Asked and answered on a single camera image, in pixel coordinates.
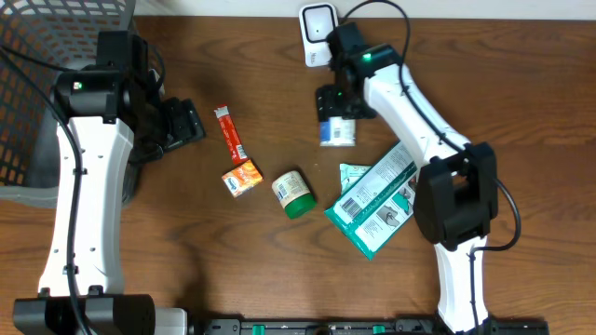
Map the white jar blue label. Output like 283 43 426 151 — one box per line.
319 116 356 147

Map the red white small packet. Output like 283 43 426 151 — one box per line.
214 105 248 165

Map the orange small box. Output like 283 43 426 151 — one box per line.
222 159 264 197

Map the green lid jar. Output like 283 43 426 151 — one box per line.
272 170 317 220

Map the green white package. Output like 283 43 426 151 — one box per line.
325 142 418 260

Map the pale green wipes packet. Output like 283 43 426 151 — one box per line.
339 163 371 194

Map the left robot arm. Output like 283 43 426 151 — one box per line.
13 30 205 334

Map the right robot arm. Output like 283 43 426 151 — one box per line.
322 22 521 334

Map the white barcode scanner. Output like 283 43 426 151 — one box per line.
298 2 338 67

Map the grey plastic mesh basket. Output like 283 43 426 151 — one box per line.
1 0 136 208

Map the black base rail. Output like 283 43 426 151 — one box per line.
202 317 549 335

